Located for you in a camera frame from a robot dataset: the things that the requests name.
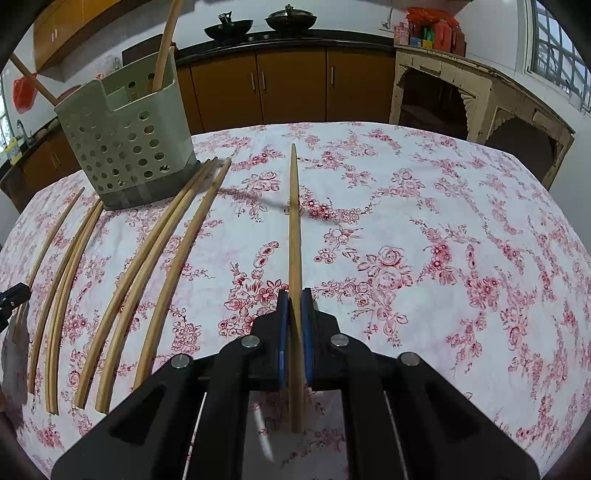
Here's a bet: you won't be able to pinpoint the colourful snack box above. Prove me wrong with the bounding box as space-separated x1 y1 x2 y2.
409 25 435 49

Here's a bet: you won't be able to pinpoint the orange upper kitchen cabinets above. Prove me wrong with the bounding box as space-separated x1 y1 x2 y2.
32 0 153 75

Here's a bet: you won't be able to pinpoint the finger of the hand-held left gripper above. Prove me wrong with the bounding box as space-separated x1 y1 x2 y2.
0 284 32 324

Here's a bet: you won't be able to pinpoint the worn white side table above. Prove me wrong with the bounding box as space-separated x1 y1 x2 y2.
389 46 575 190

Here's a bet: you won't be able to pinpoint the orange lower kitchen cabinets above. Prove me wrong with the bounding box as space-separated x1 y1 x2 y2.
0 46 398 213

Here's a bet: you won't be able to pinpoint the black kitchen countertop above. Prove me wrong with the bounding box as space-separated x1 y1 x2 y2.
0 28 409 183

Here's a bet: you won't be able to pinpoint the barred window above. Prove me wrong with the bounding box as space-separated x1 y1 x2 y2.
526 0 591 114

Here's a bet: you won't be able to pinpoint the black wok with lid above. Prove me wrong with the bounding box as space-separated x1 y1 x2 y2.
264 4 318 32

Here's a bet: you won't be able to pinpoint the wooden chopstick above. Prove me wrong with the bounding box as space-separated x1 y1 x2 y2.
27 200 103 395
151 0 184 93
45 203 106 415
95 158 220 414
10 54 60 106
134 158 233 386
74 158 217 409
11 187 86 344
287 143 306 433

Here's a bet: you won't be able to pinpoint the grey-green perforated utensil holder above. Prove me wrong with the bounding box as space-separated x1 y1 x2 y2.
54 46 201 210

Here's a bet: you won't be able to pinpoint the red hanging plastic bag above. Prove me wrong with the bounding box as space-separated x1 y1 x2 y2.
13 78 38 112

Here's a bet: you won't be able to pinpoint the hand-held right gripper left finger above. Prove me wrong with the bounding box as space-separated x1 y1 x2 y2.
51 291 293 480

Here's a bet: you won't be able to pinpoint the red gift bags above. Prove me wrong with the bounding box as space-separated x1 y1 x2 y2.
405 7 467 57

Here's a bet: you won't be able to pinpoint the orange kitchen cabinets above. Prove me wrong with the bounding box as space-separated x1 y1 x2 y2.
32 0 153 75
0 46 398 213

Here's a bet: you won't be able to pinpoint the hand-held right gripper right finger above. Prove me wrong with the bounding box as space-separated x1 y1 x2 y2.
299 288 540 480

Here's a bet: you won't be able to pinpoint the red floral tablecloth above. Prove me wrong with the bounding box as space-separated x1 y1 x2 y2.
0 121 591 480

